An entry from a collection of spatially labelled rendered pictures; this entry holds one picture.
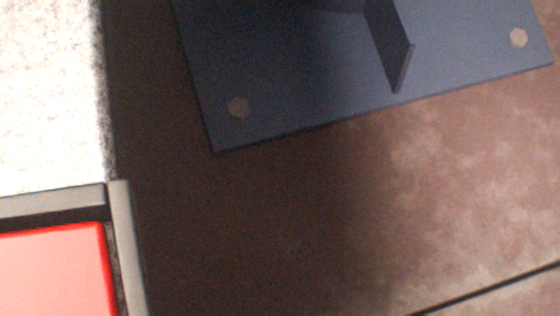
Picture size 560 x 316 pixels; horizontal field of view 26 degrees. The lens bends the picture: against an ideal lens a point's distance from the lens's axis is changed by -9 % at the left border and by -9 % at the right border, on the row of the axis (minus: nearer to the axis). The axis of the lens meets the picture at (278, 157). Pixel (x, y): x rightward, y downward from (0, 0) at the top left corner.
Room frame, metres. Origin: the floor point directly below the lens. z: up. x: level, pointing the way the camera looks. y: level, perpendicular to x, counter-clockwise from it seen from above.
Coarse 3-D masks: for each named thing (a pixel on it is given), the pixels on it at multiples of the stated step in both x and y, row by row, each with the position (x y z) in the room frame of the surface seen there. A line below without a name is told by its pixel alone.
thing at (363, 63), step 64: (192, 0) 0.51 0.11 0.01; (256, 0) 0.52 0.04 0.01; (320, 0) 0.52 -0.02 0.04; (384, 0) 0.49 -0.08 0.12; (448, 0) 0.56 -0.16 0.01; (512, 0) 0.57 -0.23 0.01; (192, 64) 0.44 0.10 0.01; (256, 64) 0.45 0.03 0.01; (320, 64) 0.46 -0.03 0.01; (384, 64) 0.47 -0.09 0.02; (448, 64) 0.48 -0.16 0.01; (512, 64) 0.50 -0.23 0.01; (256, 128) 0.38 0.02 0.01
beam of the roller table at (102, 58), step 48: (0, 0) 0.12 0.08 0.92; (48, 0) 0.12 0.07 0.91; (96, 0) 0.13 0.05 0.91; (0, 48) 0.11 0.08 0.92; (48, 48) 0.11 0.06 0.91; (96, 48) 0.11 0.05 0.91; (0, 96) 0.09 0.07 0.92; (48, 96) 0.10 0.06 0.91; (96, 96) 0.10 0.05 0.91; (0, 144) 0.08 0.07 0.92; (48, 144) 0.08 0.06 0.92; (96, 144) 0.09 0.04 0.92; (0, 192) 0.07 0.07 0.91
